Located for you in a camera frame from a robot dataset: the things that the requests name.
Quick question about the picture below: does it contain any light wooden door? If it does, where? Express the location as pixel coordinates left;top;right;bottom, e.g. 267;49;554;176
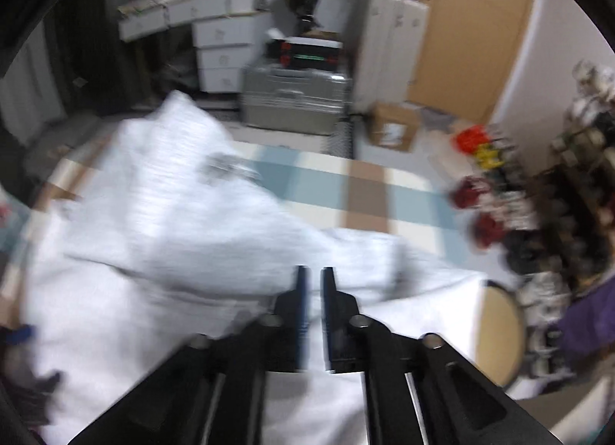
408;0;540;125

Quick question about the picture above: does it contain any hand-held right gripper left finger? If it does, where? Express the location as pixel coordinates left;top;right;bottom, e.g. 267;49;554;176
67;265;311;445

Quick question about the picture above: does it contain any purple plastic bag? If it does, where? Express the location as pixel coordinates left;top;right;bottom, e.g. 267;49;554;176
558;280;615;365

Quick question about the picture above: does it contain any wooden shoe rack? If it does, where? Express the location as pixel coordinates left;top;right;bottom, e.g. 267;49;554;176
529;60;615;283

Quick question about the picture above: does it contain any silver suitcase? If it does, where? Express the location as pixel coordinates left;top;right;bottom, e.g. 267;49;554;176
240;63;352;137

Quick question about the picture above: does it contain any black red striped shoe box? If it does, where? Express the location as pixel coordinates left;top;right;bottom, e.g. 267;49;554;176
266;34;345;72

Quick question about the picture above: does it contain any orange plastic bag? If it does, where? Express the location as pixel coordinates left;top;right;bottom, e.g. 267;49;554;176
454;125;487;153

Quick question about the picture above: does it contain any white drawer desk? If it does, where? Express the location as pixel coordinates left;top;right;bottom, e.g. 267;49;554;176
118;0;273;96

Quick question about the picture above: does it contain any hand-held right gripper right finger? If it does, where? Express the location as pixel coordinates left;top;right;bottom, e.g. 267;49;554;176
321;266;563;445

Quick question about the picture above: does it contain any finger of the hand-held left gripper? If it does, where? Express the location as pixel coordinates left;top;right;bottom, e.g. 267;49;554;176
0;325;36;347

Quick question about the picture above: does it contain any round beige bin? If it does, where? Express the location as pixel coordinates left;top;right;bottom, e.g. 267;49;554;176
480;280;528;389

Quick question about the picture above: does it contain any red sneaker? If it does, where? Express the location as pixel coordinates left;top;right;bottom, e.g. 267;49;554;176
470;213;506;248
448;176;487;208

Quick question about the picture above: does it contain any yellow sneakers pair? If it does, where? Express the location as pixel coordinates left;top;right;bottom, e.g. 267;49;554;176
473;144;504;170

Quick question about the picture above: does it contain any brown labelled cardboard box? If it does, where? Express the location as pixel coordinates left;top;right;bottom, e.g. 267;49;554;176
366;102;420;153

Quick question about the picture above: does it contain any beige blue checked bed sheet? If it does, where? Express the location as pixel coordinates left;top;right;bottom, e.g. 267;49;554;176
0;132;462;292

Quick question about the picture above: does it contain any light grey hoodie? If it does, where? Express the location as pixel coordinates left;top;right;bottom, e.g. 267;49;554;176
22;89;487;445

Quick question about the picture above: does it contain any pile of scattered shoes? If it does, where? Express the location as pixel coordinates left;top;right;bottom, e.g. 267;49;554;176
480;137;577;292

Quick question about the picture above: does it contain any grey dotted rug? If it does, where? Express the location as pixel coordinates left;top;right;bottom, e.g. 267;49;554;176
331;119;357;158

